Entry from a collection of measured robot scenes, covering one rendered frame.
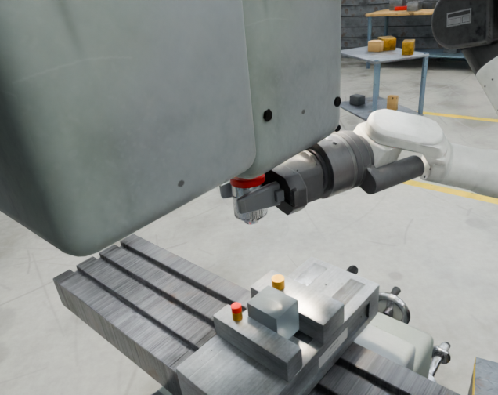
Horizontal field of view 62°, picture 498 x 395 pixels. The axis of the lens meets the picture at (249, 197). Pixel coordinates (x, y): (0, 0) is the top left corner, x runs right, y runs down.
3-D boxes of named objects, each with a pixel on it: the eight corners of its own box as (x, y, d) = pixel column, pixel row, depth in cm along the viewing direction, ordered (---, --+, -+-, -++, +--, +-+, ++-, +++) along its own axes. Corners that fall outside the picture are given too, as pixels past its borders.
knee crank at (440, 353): (436, 342, 126) (438, 327, 123) (457, 351, 122) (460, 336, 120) (407, 393, 112) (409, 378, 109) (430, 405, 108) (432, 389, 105)
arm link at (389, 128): (369, 103, 63) (458, 121, 62) (352, 146, 70) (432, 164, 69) (369, 129, 59) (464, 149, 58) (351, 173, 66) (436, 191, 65)
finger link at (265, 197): (235, 193, 53) (276, 180, 55) (238, 215, 54) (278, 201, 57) (240, 198, 51) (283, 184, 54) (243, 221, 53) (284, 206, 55)
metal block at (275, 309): (270, 313, 69) (268, 284, 67) (299, 328, 66) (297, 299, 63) (250, 331, 66) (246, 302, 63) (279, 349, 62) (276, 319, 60)
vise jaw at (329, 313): (273, 286, 76) (272, 268, 74) (344, 322, 67) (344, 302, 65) (251, 304, 73) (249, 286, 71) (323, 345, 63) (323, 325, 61)
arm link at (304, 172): (244, 143, 61) (312, 124, 65) (251, 201, 65) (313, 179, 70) (291, 169, 50) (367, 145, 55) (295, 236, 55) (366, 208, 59)
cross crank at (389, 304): (376, 309, 128) (378, 278, 123) (414, 324, 121) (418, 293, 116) (351, 341, 118) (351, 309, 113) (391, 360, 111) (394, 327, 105)
